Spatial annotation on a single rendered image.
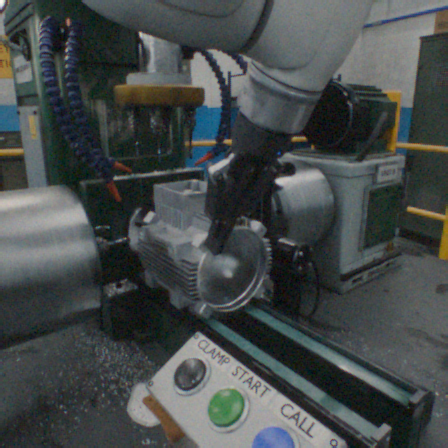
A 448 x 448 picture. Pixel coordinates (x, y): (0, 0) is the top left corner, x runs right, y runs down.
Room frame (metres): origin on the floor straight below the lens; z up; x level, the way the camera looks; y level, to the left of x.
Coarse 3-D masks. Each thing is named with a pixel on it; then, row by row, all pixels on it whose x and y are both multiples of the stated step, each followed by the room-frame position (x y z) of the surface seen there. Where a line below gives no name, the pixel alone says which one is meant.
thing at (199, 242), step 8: (152, 216) 0.72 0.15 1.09; (256, 224) 0.66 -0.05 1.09; (264, 232) 0.66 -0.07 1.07; (200, 240) 0.58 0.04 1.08; (200, 248) 0.58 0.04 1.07; (264, 288) 0.67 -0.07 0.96; (256, 296) 0.65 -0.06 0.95; (200, 304) 0.59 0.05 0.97; (200, 312) 0.58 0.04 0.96; (208, 312) 0.59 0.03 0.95
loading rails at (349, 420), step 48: (144, 288) 0.75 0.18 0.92; (144, 336) 0.71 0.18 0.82; (192, 336) 0.61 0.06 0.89; (240, 336) 0.56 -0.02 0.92; (288, 336) 0.56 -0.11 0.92; (288, 384) 0.43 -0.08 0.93; (336, 384) 0.48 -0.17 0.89; (384, 384) 0.44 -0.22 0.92; (336, 432) 0.36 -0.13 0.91; (384, 432) 0.35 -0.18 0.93
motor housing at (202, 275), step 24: (192, 216) 0.66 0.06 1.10; (240, 240) 0.72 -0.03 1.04; (264, 240) 0.68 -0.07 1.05; (144, 264) 0.71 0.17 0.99; (168, 264) 0.62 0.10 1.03; (192, 264) 0.58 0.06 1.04; (216, 264) 0.76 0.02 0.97; (240, 264) 0.72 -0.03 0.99; (264, 264) 0.67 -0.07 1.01; (168, 288) 0.64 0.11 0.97; (192, 288) 0.57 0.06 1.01; (216, 288) 0.69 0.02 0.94; (240, 288) 0.67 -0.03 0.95; (216, 312) 0.60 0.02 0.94; (240, 312) 0.63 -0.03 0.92
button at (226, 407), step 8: (224, 392) 0.25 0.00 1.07; (232, 392) 0.24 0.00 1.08; (216, 400) 0.24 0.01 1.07; (224, 400) 0.24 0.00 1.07; (232, 400) 0.24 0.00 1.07; (240, 400) 0.24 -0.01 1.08; (208, 408) 0.24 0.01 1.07; (216, 408) 0.24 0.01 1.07; (224, 408) 0.23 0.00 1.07; (232, 408) 0.23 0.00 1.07; (240, 408) 0.23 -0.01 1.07; (216, 416) 0.23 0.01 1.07; (224, 416) 0.23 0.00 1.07; (232, 416) 0.23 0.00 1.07; (240, 416) 0.23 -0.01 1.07; (216, 424) 0.23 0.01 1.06; (224, 424) 0.22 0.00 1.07; (232, 424) 0.23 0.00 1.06
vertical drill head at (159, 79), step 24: (144, 48) 0.77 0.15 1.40; (168, 48) 0.77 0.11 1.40; (144, 72) 0.75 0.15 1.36; (168, 72) 0.76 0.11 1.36; (120, 96) 0.75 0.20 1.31; (144, 96) 0.72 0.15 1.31; (168, 96) 0.72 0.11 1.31; (192, 96) 0.75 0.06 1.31; (168, 120) 0.86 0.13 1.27; (192, 120) 0.78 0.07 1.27
